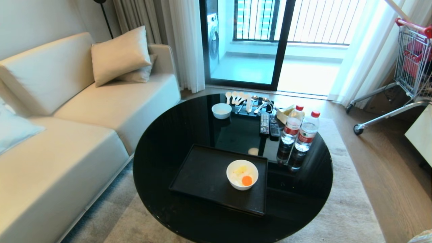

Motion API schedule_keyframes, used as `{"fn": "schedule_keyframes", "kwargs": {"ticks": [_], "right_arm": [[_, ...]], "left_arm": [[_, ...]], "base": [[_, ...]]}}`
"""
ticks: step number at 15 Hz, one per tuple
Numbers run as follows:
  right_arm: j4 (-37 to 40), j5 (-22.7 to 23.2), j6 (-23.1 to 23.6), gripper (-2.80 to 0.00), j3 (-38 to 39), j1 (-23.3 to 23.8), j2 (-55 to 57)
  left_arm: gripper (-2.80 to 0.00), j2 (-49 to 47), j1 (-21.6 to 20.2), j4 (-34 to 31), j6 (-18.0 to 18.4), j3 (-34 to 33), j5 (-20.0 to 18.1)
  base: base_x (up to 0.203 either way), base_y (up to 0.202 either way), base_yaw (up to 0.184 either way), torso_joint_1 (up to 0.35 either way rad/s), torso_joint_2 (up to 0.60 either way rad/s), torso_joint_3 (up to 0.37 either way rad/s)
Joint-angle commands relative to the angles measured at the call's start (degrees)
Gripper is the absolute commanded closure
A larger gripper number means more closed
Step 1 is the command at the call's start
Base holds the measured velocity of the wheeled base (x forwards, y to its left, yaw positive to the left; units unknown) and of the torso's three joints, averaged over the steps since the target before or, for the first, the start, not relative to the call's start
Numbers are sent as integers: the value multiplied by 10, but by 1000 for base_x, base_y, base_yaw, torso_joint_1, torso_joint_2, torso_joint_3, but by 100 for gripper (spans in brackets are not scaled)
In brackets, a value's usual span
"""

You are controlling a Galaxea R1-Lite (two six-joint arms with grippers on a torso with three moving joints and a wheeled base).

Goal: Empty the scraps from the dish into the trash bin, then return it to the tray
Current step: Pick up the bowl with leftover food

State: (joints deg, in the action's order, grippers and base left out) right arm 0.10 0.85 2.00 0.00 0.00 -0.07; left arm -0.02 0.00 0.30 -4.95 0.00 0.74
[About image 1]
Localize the black sliding door frame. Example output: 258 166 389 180
199 0 296 91

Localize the white side table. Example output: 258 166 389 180
404 104 432 159

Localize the round black glass table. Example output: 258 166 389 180
133 93 334 243

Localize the empty white bowl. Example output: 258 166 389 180
212 103 232 119

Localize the beige curtain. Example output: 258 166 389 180
113 0 206 94

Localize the grey remote control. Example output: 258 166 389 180
259 113 270 137

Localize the white bowl with scraps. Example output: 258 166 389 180
226 160 259 191

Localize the cream leather sofa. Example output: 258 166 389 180
0 32 181 243

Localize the large cream cushion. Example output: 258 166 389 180
91 26 152 88

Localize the black rectangular tray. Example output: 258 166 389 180
169 144 269 216

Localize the metal spoon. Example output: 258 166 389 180
254 98 270 114
237 95 259 114

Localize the clear water bottle red cap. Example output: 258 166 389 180
295 111 321 153
282 105 304 145

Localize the black remote control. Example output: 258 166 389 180
269 115 280 138

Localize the white washing machine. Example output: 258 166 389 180
207 13 220 73

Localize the red metal shopping cart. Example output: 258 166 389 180
346 18 432 136

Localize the small cream cushion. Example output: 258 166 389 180
116 54 157 83

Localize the black balcony railing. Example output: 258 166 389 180
233 0 367 46

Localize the yellow tissue pack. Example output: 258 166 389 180
276 105 296 125

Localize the small black cutlery tray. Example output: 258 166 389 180
233 98 275 117

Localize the pale blue cushion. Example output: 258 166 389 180
0 98 46 156

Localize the grey area rug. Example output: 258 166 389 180
62 116 386 243

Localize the black floor lamp pole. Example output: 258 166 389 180
93 0 114 39

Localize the white sheer curtain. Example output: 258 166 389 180
327 0 432 108

